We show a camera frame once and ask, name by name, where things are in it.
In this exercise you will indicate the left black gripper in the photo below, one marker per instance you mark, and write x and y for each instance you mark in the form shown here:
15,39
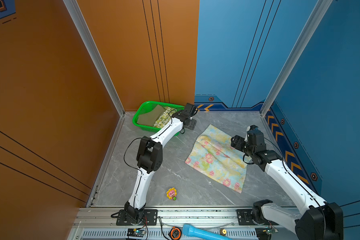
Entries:
192,122

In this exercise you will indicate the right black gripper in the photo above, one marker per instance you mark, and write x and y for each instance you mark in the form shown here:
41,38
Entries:
238,140

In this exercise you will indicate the green plastic basket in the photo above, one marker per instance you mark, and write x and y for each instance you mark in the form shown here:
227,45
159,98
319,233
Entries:
149,106

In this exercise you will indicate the pastel floral skirt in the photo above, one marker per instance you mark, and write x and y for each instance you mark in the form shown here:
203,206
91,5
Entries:
213,156

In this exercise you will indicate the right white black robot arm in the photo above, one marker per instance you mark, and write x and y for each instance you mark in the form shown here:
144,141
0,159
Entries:
317,219

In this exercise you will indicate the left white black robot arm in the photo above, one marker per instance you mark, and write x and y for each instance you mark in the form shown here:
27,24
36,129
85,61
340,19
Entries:
150,158

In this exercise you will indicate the yellow green patterned skirt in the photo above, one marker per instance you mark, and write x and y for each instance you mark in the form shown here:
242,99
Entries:
165,117

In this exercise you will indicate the olive green folded skirt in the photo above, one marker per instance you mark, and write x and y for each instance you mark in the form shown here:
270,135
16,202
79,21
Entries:
149,118

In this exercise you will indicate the yellow flower toy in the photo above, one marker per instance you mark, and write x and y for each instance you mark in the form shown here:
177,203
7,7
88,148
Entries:
172,194

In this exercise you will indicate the right green circuit board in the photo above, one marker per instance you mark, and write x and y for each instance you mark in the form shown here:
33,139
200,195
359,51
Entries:
270,231

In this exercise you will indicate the green circuit board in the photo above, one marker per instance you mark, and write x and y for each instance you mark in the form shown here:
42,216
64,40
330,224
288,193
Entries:
270,231
136,234

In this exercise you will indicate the blue cylindrical flashlight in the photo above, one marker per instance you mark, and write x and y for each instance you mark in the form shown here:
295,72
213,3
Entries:
191,231

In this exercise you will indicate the orange black tape measure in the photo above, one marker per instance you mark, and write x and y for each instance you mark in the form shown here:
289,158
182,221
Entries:
175,233

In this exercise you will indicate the left green circuit board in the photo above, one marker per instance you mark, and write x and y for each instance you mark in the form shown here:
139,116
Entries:
136,234

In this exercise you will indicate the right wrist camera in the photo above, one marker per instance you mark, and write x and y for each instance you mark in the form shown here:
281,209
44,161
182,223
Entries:
252,127

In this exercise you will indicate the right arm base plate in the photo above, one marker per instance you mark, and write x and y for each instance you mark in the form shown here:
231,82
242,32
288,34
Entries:
246,217

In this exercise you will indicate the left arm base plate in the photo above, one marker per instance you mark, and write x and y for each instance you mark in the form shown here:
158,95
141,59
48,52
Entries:
150,216

